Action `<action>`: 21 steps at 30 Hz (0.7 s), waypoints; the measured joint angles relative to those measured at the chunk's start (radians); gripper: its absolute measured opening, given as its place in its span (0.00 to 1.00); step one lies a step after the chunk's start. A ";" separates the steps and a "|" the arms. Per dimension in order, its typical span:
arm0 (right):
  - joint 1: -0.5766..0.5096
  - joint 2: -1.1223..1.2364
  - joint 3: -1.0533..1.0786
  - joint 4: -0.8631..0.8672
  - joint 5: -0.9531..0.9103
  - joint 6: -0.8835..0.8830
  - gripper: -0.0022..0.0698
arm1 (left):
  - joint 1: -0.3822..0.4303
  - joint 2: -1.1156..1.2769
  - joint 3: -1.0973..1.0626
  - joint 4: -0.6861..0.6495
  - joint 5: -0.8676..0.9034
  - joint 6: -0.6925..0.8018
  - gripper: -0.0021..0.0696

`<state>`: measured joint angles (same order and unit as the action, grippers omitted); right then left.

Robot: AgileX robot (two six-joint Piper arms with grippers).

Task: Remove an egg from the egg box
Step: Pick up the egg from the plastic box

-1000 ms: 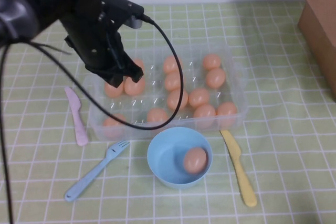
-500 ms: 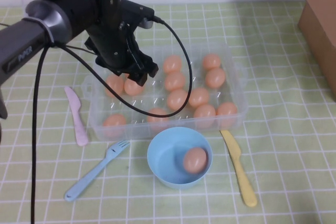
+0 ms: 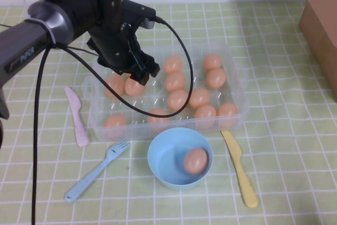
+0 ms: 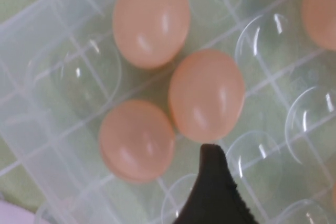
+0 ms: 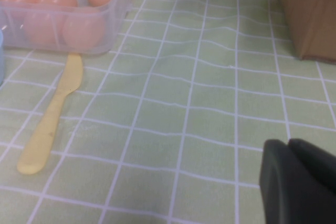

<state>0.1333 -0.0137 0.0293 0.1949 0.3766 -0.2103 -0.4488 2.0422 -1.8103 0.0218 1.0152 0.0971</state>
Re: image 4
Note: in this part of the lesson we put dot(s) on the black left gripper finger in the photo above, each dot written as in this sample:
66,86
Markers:
210,195

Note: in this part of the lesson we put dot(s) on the clear plastic egg box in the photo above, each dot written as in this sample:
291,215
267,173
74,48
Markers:
78,77

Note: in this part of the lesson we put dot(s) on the pink plastic knife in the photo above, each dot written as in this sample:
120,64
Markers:
13,213

